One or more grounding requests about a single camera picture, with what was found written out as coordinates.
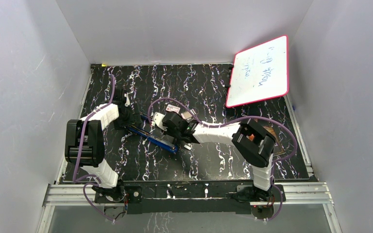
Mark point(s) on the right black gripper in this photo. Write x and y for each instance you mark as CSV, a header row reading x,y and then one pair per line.
x,y
168,131

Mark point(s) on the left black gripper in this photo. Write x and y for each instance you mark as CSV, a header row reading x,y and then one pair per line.
x,y
133,120

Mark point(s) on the blue stapler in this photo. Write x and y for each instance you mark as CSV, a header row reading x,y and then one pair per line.
x,y
144,118
154,139

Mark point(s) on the staple box tray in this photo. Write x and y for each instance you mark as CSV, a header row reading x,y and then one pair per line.
x,y
188,115

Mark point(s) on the red white staple box sleeve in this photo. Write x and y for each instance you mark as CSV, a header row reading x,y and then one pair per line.
x,y
173,108

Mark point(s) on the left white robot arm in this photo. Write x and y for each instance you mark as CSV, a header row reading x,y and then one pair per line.
x,y
85,146

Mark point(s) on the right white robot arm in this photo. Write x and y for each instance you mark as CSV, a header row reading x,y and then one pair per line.
x,y
253,142

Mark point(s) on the dark brown book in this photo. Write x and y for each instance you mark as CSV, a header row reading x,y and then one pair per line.
x,y
270,127

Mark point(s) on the pink framed whiteboard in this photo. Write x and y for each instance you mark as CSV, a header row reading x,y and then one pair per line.
x,y
259,73

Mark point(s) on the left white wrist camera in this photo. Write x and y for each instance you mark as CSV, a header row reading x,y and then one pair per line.
x,y
126,100

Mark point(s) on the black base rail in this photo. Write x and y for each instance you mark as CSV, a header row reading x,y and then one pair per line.
x,y
238,196

